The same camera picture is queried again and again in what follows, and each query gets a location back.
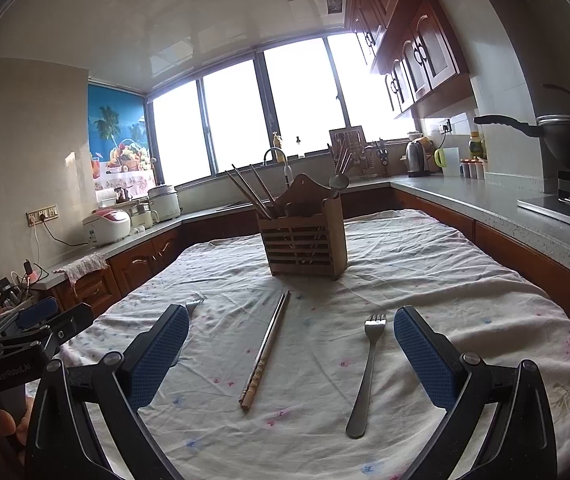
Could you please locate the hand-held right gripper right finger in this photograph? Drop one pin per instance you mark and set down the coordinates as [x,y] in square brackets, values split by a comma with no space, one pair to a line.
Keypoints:
[425,355]

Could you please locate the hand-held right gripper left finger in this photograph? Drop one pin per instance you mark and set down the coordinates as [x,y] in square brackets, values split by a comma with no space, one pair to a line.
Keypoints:
[160,355]

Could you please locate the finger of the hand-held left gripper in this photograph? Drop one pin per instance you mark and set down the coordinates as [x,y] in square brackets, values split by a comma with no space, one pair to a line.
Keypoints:
[72,321]
[37,312]

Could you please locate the steel fork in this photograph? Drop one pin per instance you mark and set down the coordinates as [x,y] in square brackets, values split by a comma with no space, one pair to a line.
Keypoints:
[367,385]

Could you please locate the steel chopstick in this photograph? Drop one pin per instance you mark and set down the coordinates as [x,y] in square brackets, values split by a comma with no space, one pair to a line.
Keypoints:
[264,345]

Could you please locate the carved bamboo chopstick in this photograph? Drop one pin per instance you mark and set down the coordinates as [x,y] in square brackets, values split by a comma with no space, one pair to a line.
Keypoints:
[270,345]

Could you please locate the wooden slatted utensil holder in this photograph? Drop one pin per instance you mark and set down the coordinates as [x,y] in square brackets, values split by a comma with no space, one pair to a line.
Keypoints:
[305,255]

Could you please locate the brown wooden chopstick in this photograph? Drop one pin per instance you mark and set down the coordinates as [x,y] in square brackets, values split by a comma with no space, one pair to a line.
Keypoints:
[250,189]
[244,194]
[264,186]

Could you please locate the steel spoon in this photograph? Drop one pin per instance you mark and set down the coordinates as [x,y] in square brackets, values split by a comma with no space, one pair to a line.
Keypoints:
[338,181]

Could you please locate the dish rack with utensils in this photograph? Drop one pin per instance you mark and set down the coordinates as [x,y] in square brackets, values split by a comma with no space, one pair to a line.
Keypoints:
[365,165]

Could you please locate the floral dish cloth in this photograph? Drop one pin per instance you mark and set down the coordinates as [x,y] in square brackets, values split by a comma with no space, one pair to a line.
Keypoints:
[82,265]

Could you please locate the brown wooden base cabinets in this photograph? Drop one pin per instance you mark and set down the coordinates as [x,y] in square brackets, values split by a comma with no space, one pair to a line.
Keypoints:
[135,265]

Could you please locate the pink and white rice cooker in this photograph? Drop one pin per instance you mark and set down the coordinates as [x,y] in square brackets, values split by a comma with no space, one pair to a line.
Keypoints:
[107,227]

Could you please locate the white floral tablecloth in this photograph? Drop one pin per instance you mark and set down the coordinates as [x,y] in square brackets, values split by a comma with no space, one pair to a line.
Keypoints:
[305,440]

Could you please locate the grey kitchen countertop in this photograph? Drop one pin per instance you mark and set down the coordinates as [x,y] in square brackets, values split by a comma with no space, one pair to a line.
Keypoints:
[465,200]

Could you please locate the condiment jars set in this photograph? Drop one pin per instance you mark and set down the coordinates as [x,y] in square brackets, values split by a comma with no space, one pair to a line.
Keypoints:
[472,169]

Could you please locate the steel electric kettle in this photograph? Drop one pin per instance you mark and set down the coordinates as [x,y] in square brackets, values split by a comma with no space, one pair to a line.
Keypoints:
[417,160]

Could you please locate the tropical fruit print blind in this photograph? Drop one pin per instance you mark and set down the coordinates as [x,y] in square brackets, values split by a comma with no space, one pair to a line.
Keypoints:
[115,125]

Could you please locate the gas stove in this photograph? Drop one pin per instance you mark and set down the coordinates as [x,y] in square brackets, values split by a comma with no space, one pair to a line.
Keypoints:
[565,210]

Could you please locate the kitchen faucet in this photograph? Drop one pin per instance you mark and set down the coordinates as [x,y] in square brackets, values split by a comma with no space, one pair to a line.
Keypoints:
[287,172]

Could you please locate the kitchen window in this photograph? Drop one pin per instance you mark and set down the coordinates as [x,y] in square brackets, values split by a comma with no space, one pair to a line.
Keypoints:
[235,120]

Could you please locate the brown wooden upper cabinets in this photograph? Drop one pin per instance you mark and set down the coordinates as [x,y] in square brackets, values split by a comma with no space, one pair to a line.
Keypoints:
[430,55]

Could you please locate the wall outlet strip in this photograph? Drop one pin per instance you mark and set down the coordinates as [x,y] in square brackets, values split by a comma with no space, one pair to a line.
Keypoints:
[42,215]

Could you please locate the wall outlet with plug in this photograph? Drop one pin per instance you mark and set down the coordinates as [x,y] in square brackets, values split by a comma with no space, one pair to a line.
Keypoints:
[445,126]

